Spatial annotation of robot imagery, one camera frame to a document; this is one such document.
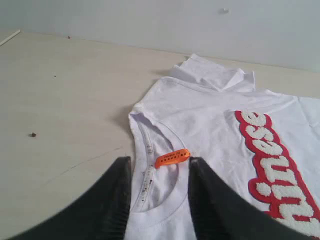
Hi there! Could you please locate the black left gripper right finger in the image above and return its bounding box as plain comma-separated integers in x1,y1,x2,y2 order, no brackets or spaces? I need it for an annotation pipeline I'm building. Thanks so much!
188,156,317,240

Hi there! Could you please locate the orange neck label tag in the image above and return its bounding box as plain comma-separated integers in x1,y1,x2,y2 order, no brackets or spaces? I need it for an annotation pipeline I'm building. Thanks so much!
154,148,191,169

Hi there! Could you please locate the white t-shirt red lettering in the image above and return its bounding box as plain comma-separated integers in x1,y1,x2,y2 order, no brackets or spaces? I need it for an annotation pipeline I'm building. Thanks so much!
124,55,320,240

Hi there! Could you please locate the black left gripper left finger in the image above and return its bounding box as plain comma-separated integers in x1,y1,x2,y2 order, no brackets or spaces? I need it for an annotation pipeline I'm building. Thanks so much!
13,156,132,240

